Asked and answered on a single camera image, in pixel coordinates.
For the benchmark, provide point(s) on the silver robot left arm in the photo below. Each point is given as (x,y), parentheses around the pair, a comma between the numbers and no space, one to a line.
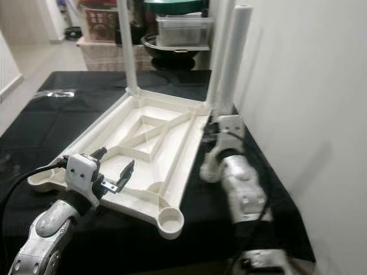
(49,235)

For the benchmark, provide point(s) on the black table cloth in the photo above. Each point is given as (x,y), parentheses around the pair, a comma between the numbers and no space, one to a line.
(149,252)

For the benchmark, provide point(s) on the cream plastic children table top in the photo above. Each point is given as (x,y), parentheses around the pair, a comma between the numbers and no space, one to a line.
(166,172)

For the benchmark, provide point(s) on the black round bowl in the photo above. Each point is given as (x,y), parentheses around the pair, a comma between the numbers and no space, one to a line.
(172,59)

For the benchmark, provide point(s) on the black bag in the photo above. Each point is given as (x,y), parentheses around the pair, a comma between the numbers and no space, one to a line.
(139,28)

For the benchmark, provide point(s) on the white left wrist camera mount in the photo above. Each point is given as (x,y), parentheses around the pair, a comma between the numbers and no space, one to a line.
(81,171)

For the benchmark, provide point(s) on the clear tape patch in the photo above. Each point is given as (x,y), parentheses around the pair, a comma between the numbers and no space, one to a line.
(11,169)

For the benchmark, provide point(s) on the clear plastic bag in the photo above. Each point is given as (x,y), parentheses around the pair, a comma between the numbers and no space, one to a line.
(57,93)

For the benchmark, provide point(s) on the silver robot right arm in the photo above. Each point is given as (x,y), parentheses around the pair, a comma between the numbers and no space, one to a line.
(243,195)

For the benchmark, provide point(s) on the cloth covered bench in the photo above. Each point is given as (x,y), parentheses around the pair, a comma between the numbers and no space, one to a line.
(103,57)

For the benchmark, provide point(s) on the storage box with orange lid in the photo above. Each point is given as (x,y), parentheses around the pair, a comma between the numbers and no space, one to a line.
(97,23)

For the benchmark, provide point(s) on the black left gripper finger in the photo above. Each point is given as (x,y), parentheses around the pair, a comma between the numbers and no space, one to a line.
(126,175)
(98,152)

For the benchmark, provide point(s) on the clear plastic storage box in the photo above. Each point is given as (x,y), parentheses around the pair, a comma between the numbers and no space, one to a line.
(183,33)

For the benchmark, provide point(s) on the green round lid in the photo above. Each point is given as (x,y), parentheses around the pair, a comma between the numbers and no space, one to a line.
(175,7)

